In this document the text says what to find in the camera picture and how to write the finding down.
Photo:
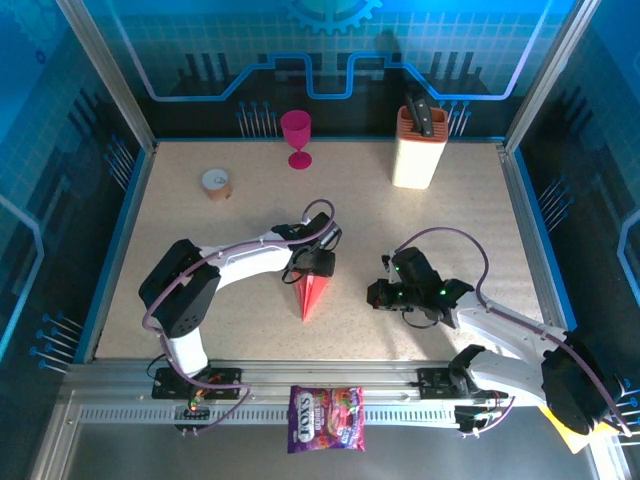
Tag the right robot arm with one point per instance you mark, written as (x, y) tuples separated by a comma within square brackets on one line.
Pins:
[(505, 325)]

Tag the small tin can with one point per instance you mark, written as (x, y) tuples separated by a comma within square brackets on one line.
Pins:
[(216, 185)]

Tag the pink plastic goblet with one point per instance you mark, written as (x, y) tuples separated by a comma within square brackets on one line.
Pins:
[(296, 125)]

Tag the small controller board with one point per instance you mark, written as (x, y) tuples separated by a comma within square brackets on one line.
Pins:
[(192, 412), (475, 420)]

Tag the purple candy bag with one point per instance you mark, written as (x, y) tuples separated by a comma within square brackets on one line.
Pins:
[(325, 420)]

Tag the cream knife block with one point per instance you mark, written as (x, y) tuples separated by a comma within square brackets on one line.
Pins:
[(415, 160)]

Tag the yellow plastic bag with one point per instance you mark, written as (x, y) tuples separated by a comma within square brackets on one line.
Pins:
[(570, 440)]

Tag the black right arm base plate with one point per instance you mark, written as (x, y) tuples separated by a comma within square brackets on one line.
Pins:
[(430, 382)]

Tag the aluminium front rail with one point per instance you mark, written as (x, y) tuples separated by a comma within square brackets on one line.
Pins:
[(325, 375)]

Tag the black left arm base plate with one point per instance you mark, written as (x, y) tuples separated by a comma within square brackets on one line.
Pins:
[(227, 382)]

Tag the aluminium frame post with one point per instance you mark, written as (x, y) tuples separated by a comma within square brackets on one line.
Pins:
[(550, 75), (110, 75)]

